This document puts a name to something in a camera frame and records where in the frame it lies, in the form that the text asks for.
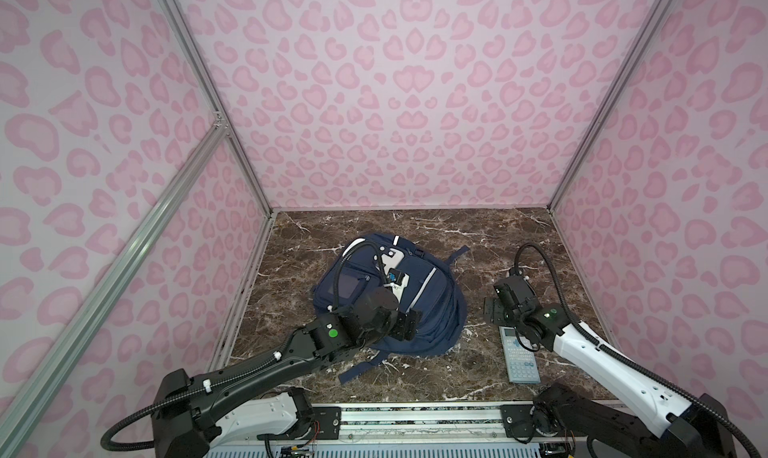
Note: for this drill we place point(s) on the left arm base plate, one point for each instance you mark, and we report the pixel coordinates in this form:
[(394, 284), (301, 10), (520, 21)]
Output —
[(321, 423)]

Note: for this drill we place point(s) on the aluminium front rail frame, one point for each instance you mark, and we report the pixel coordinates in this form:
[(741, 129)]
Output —
[(414, 428)]

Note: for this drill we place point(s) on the teal calculator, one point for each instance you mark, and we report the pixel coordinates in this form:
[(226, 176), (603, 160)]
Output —
[(520, 360)]

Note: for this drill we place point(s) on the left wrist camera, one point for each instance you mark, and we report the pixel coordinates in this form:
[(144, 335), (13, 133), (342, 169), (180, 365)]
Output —
[(396, 281)]

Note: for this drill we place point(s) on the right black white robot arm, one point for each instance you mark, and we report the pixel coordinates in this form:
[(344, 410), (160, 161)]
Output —
[(704, 429)]

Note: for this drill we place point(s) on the aluminium diagonal frame bar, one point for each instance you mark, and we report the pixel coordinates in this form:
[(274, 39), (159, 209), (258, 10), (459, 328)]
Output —
[(34, 398)]

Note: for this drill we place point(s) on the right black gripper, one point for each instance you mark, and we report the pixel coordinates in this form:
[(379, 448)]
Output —
[(496, 306)]

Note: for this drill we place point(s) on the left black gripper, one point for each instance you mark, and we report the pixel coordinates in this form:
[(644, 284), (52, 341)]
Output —
[(408, 323)]

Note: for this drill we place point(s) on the navy blue student backpack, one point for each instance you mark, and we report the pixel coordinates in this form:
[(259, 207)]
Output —
[(432, 309)]

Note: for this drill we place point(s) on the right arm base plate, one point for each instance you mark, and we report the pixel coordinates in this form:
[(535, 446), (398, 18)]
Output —
[(526, 422)]

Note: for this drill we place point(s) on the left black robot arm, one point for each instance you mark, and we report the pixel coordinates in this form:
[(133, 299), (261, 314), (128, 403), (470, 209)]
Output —
[(184, 419)]

